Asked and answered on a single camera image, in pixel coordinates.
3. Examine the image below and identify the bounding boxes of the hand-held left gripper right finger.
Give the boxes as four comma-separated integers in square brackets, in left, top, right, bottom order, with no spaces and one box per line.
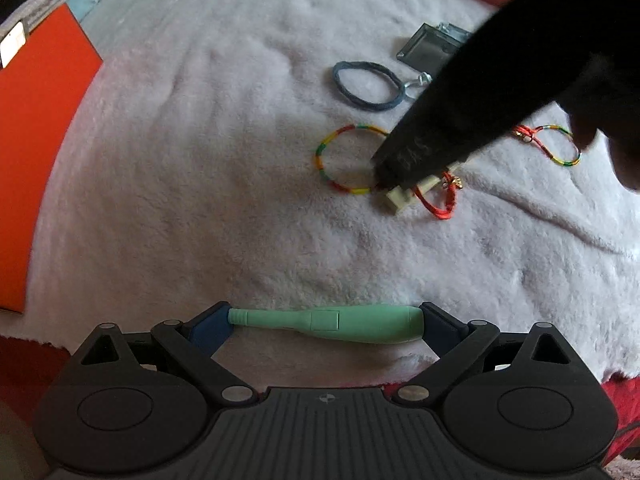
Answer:
[392,301,598,408]

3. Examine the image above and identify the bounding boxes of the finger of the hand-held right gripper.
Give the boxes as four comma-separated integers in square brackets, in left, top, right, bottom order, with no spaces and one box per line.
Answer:
[372,80,501,191]

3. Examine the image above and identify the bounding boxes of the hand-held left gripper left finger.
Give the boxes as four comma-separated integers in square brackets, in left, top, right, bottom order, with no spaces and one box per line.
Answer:
[72,301,258,408]

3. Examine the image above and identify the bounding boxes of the white plug adapter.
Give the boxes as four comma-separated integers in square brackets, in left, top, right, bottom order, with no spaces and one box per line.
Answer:
[384,177,436,217]

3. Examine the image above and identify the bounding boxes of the rainbow bead bracelet red cord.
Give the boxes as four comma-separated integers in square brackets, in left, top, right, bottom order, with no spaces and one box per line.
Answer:
[314,124,460,222]
[511,124,582,167]

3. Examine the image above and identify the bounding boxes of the mint green pen-shaped tool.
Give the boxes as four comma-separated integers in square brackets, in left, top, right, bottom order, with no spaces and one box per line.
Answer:
[227,305,426,345]

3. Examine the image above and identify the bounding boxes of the person's right hand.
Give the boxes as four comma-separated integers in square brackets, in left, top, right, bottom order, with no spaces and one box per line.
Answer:
[570,55,640,188]

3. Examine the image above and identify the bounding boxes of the square metal plate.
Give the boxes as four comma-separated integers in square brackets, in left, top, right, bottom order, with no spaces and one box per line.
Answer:
[436,22,473,46]

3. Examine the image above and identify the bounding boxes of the transparent plastic bag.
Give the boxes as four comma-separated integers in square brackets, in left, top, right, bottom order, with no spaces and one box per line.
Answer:
[396,22,473,73]

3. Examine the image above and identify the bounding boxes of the fluffy white blanket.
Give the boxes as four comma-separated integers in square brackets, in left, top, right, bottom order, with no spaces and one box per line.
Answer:
[25,0,640,386]

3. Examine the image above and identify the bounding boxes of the white card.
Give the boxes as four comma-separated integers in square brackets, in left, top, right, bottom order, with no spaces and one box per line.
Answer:
[0,21,27,68]

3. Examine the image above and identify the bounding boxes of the blue hair tie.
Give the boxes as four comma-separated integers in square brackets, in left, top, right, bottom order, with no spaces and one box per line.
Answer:
[332,60,405,111]

